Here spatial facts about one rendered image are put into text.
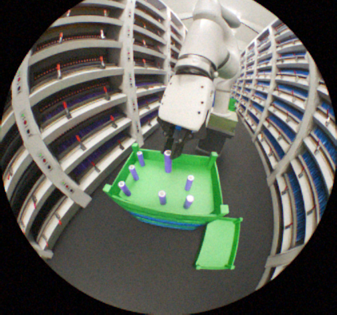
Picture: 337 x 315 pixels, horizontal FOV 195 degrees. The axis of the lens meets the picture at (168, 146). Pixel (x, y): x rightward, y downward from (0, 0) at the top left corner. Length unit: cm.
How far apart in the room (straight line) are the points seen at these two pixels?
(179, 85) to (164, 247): 65
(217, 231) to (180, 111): 63
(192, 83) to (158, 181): 29
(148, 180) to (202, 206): 19
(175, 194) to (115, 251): 51
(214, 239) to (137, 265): 42
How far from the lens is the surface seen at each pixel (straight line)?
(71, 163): 64
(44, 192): 68
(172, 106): 19
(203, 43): 22
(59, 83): 58
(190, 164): 38
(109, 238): 69
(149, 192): 32
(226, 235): 69
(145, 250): 62
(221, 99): 81
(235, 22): 64
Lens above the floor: 61
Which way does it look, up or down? 38 degrees down
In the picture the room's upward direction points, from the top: straight up
